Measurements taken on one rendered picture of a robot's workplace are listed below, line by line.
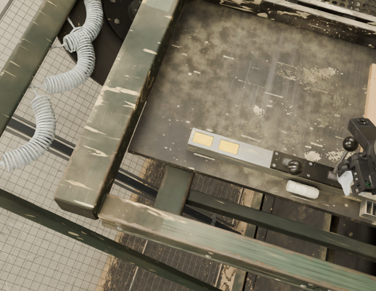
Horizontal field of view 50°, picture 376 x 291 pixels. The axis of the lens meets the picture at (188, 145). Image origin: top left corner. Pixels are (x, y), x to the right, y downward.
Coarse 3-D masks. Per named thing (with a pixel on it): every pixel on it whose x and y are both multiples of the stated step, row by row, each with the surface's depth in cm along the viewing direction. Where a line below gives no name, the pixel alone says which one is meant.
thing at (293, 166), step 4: (284, 160) 102; (288, 160) 102; (292, 160) 92; (296, 160) 92; (284, 164) 102; (288, 164) 92; (292, 164) 91; (296, 164) 91; (300, 164) 91; (288, 168) 92; (292, 168) 91; (296, 168) 91; (300, 168) 91; (288, 172) 93; (292, 172) 91; (296, 172) 91; (300, 172) 91
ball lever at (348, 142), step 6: (348, 138) 96; (354, 138) 95; (342, 144) 97; (348, 144) 95; (354, 144) 95; (348, 150) 96; (354, 150) 96; (342, 156) 99; (336, 168) 101; (330, 174) 102; (336, 174) 102; (336, 180) 102
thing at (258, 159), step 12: (192, 132) 106; (204, 132) 106; (192, 144) 104; (216, 144) 105; (240, 144) 105; (216, 156) 106; (228, 156) 104; (240, 156) 104; (252, 156) 104; (264, 156) 104; (252, 168) 106; (264, 168) 104; (300, 180) 104; (336, 192) 104
